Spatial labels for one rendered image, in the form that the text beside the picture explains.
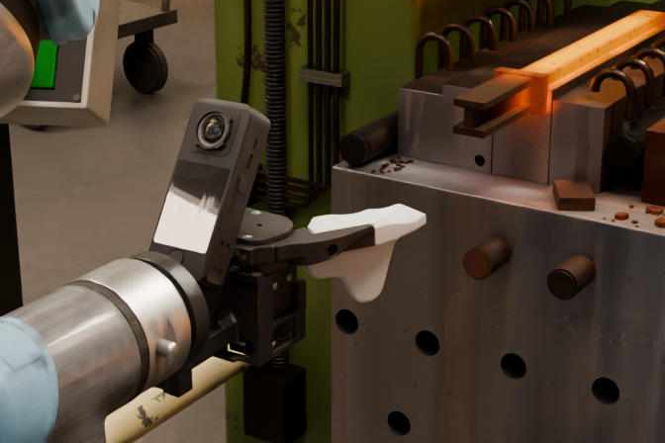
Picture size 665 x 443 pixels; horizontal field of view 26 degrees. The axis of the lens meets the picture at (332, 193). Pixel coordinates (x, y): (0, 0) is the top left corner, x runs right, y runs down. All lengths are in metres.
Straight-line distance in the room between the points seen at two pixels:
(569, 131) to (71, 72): 0.46
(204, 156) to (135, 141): 3.54
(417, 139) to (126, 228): 2.45
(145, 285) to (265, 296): 0.10
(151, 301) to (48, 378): 0.09
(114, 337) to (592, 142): 0.57
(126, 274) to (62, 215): 3.03
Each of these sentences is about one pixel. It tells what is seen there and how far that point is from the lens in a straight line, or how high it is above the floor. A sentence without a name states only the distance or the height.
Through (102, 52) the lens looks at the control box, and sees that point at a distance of 1.39.
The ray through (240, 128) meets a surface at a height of 1.08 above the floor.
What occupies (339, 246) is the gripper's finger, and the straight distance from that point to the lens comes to 0.90.
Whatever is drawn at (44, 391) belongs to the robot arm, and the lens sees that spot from 0.75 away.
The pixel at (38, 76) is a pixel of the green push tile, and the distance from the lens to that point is 1.36.
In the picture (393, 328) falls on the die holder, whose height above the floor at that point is 0.77.
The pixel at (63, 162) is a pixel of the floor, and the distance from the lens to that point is 4.26.
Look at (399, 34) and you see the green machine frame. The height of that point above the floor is 0.99.
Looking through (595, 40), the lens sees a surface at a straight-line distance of 1.39.
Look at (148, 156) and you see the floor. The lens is 4.27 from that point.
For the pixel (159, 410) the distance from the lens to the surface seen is 1.50.
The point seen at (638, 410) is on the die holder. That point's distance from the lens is 1.24.
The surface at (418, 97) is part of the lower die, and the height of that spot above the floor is 0.97.
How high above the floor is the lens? 1.33
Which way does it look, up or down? 20 degrees down
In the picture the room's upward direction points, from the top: straight up
